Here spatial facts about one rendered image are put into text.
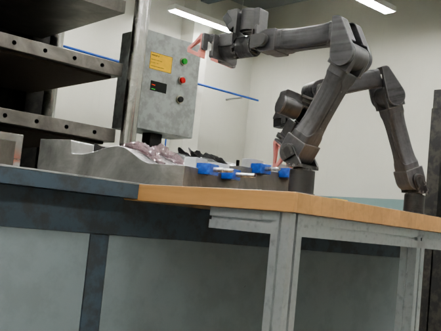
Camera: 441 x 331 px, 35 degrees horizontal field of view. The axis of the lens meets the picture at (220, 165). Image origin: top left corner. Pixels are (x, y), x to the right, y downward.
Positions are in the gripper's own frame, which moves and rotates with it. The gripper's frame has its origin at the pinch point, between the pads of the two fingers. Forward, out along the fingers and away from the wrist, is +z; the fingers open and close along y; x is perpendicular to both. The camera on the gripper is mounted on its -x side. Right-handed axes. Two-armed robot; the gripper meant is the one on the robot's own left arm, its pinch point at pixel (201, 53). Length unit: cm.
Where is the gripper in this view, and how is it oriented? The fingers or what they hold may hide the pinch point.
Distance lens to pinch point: 203.3
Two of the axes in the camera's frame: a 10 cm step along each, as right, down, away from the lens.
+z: -7.5, 0.0, 6.7
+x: -0.9, 9.9, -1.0
